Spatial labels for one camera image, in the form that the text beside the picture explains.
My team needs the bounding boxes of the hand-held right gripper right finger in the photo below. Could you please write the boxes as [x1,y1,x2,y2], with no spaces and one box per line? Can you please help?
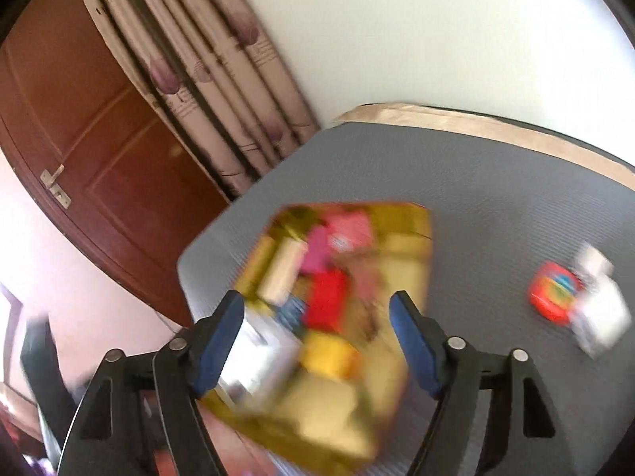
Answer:
[389,291,567,476]

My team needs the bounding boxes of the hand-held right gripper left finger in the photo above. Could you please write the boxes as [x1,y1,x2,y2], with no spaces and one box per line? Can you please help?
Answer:
[57,290,247,476]

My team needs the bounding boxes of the clear plastic box white label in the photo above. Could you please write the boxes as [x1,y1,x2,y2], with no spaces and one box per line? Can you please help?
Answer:
[218,307,304,407]

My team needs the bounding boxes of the clear plastic box red contents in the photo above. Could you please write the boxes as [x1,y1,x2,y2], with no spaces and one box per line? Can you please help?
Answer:
[347,258,393,309]

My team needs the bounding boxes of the blue padlock keychain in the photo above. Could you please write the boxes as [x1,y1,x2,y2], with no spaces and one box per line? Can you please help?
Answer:
[275,297,311,336]

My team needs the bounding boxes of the red tin box gold inside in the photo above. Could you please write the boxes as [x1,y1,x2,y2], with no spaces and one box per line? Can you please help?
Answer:
[201,202,435,475]

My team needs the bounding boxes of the red and yellow striped block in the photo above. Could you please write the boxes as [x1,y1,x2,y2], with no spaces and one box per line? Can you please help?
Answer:
[298,270,366,384]

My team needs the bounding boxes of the shiny gold rectangular box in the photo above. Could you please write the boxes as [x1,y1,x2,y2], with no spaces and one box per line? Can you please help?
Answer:
[258,238,309,306]

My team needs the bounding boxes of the red carton box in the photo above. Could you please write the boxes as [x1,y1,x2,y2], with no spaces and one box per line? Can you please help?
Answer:
[322,211,379,259]

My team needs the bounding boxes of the round red tape measure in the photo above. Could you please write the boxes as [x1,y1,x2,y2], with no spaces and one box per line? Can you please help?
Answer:
[527,260,587,327]

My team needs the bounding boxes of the white charger cube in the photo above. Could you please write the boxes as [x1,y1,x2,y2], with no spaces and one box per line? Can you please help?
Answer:
[570,278,632,359]

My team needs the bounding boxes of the small white striped box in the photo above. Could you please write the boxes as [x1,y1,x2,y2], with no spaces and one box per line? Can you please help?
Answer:
[570,243,614,279]

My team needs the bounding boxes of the brown wooden door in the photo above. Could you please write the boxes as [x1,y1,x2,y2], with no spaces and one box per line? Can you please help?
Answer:
[0,0,232,329]

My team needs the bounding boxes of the beige patterned curtain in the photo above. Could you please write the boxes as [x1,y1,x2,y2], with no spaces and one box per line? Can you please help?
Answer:
[69,0,321,202]

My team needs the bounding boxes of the brass door handle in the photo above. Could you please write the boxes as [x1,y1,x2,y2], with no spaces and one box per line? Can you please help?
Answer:
[40,163,72,209]

